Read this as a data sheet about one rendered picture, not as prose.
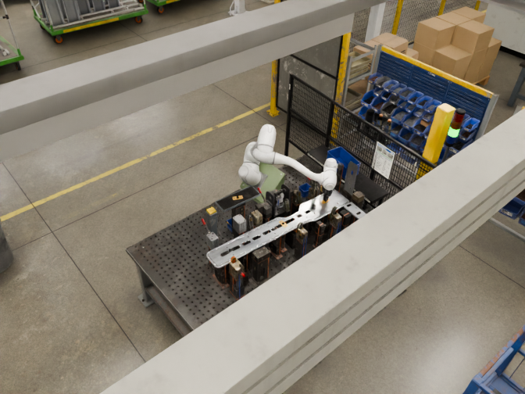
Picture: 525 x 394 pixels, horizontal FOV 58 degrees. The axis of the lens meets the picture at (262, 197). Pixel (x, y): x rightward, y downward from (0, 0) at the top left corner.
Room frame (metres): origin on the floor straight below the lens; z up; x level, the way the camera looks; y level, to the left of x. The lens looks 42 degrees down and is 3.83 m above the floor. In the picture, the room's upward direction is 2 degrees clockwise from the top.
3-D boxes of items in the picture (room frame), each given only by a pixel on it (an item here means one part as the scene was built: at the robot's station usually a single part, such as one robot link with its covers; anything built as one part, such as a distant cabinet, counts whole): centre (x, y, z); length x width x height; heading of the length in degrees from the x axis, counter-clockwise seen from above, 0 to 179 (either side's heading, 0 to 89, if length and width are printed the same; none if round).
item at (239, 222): (2.76, 0.18, 0.90); 0.13 x 0.10 x 0.41; 37
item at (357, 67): (5.93, -0.86, 0.65); 1.00 x 0.50 x 1.30; 42
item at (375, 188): (3.53, -0.78, 1.01); 0.90 x 0.22 x 0.03; 37
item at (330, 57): (5.71, -0.53, 1.00); 1.34 x 0.14 x 2.00; 42
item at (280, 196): (3.05, -0.14, 0.94); 0.18 x 0.13 x 0.49; 127
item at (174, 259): (3.01, -0.31, 0.68); 2.56 x 1.61 x 0.04; 132
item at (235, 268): (2.33, 0.18, 0.88); 0.15 x 0.11 x 0.36; 37
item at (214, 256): (2.81, -0.17, 1.00); 1.38 x 0.22 x 0.02; 127
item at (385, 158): (3.36, -1.06, 1.30); 0.23 x 0.02 x 0.31; 37
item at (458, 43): (7.22, -2.99, 0.52); 1.20 x 0.80 x 1.05; 129
